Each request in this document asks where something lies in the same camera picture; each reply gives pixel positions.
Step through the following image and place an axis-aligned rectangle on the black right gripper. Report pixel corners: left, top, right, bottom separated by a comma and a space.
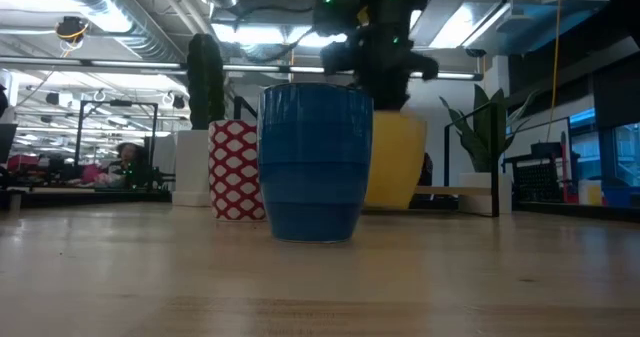
319, 26, 440, 112

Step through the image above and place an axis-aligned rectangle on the yellow ceramic mug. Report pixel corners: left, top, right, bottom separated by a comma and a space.
363, 109, 428, 211

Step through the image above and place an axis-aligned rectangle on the red white patterned mug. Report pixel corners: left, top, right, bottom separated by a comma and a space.
207, 119, 267, 223

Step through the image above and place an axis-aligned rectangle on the green snake plant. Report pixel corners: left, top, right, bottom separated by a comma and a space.
438, 84, 539, 174

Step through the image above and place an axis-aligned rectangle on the green leafy potted plant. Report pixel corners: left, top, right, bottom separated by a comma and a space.
443, 101, 501, 218

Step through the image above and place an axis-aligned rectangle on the low white planter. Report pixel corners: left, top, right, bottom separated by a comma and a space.
457, 171, 514, 214

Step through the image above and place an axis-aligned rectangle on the black pegboard stand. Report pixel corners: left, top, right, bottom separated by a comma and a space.
502, 141, 576, 208

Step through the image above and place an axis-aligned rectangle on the tall green cactus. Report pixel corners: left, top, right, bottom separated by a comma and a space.
186, 32, 226, 131

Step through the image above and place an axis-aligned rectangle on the white square planter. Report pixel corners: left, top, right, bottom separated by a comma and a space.
171, 129, 211, 208

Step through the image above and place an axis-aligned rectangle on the yellow white container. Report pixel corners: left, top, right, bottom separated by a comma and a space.
578, 179, 604, 207

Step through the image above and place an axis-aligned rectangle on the blue plastic bin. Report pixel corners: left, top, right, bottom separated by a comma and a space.
602, 176, 640, 209

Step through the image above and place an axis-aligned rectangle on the person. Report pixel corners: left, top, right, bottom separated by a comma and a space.
107, 141, 151, 188

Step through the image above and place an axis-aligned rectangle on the black yellow ceiling reel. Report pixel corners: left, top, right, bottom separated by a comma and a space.
54, 15, 90, 43

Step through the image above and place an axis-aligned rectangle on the yellow hanging cable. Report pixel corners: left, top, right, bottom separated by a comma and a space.
548, 0, 564, 143

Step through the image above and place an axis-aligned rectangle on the black metal rack frame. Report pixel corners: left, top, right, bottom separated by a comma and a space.
74, 99, 159, 188

